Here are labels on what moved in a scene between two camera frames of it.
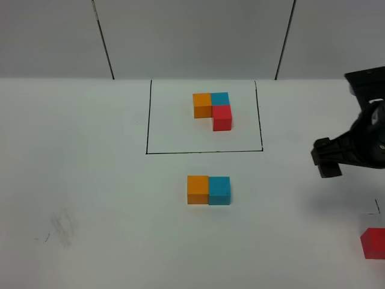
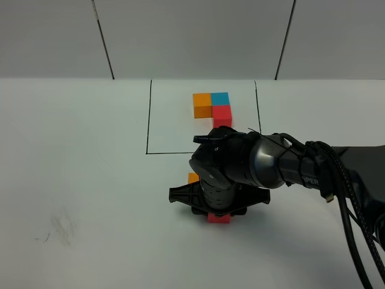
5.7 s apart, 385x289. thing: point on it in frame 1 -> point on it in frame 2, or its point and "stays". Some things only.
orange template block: [202, 105] stays
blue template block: [220, 99] stays
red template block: [222, 116] stays
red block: [373, 243] -> [225, 218]
